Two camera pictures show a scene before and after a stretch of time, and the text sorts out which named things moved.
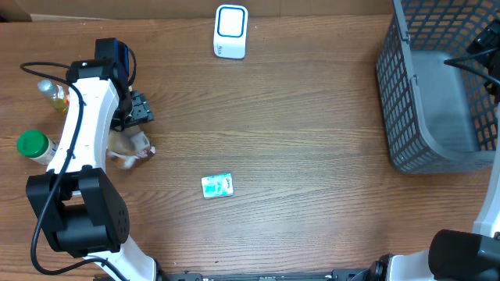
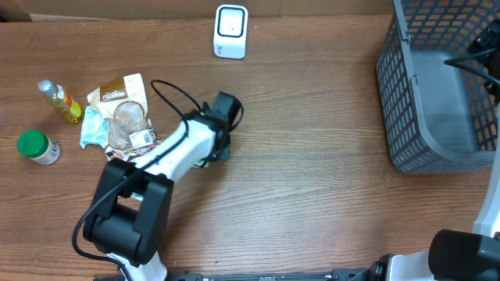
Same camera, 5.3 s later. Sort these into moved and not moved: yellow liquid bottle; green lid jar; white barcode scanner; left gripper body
Moved: left gripper body
Not moved: yellow liquid bottle; white barcode scanner; green lid jar
